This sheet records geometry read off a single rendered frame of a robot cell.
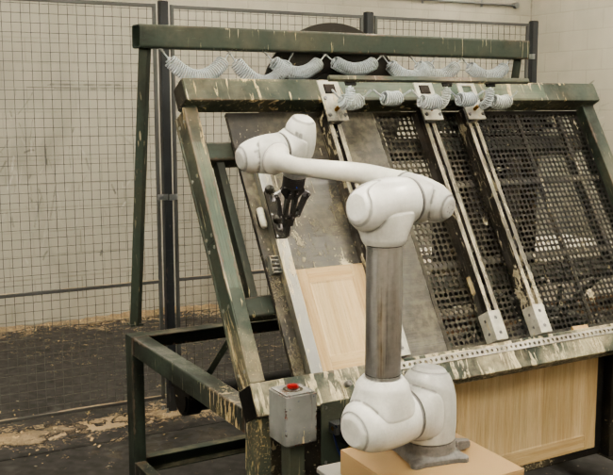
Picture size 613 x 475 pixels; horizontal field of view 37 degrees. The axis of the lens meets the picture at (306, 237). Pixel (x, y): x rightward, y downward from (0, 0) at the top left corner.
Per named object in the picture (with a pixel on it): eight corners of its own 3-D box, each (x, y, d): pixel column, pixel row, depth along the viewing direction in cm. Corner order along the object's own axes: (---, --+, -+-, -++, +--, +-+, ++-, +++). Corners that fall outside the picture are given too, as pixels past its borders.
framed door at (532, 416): (439, 483, 395) (443, 485, 393) (442, 359, 387) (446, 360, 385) (590, 445, 439) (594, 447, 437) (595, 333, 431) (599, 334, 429)
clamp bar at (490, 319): (483, 346, 376) (519, 327, 356) (400, 93, 413) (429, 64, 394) (502, 342, 381) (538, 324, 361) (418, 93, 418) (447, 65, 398)
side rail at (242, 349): (238, 391, 328) (250, 383, 319) (173, 121, 362) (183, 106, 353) (253, 388, 331) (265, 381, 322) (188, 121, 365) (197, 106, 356)
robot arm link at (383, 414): (425, 449, 260) (370, 470, 246) (384, 432, 272) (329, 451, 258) (431, 177, 247) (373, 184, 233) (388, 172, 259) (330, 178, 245)
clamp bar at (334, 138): (384, 362, 352) (417, 343, 332) (306, 93, 389) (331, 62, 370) (405, 359, 357) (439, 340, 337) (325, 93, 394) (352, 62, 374)
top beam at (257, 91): (177, 113, 357) (186, 100, 349) (173, 90, 360) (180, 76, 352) (587, 110, 465) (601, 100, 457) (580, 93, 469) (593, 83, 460)
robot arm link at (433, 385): (468, 436, 272) (469, 365, 269) (426, 453, 261) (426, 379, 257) (426, 422, 284) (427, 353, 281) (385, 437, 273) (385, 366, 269)
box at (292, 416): (285, 450, 299) (285, 397, 296) (268, 438, 309) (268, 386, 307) (317, 443, 305) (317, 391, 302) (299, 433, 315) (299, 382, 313)
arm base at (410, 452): (483, 460, 269) (483, 442, 269) (413, 470, 263) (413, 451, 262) (454, 437, 287) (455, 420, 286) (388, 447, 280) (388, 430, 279)
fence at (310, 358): (306, 376, 335) (311, 373, 332) (245, 145, 365) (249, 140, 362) (318, 374, 338) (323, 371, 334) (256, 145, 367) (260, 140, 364)
